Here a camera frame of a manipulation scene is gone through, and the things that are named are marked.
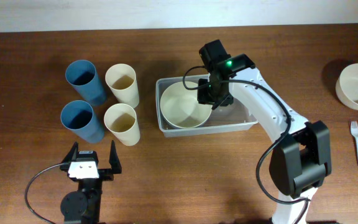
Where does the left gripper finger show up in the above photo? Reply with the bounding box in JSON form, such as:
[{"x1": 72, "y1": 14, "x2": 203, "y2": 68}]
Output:
[
  {"x1": 109, "y1": 141, "x2": 122, "y2": 174},
  {"x1": 62, "y1": 142, "x2": 78, "y2": 163}
]

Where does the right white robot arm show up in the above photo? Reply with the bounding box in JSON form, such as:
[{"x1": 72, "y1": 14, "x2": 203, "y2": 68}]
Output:
[{"x1": 198, "y1": 50, "x2": 332, "y2": 223}]

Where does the clear plastic storage container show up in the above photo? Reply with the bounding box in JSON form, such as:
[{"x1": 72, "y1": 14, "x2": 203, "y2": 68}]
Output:
[{"x1": 155, "y1": 77, "x2": 258, "y2": 138}]

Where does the near blue plastic cup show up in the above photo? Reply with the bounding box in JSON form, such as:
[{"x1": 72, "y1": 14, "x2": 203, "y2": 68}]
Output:
[{"x1": 60, "y1": 100, "x2": 104, "y2": 143}]

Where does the blue plastic cup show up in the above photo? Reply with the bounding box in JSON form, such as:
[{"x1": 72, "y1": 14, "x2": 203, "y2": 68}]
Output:
[
  {"x1": 65, "y1": 60, "x2": 107, "y2": 106},
  {"x1": 60, "y1": 100, "x2": 104, "y2": 143}
]

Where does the near cream plastic cup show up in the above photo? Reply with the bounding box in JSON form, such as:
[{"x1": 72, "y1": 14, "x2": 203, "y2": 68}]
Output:
[{"x1": 104, "y1": 103, "x2": 140, "y2": 146}]

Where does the cream plastic cup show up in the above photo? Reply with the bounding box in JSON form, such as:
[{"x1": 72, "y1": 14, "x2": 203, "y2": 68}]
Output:
[
  {"x1": 104, "y1": 103, "x2": 140, "y2": 146},
  {"x1": 105, "y1": 63, "x2": 139, "y2": 108}
]

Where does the far blue plastic cup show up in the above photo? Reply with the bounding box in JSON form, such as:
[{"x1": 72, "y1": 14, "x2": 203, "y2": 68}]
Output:
[{"x1": 65, "y1": 60, "x2": 107, "y2": 106}]

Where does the far cream plastic cup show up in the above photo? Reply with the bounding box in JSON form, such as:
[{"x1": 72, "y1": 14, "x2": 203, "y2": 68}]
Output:
[{"x1": 105, "y1": 63, "x2": 139, "y2": 108}]

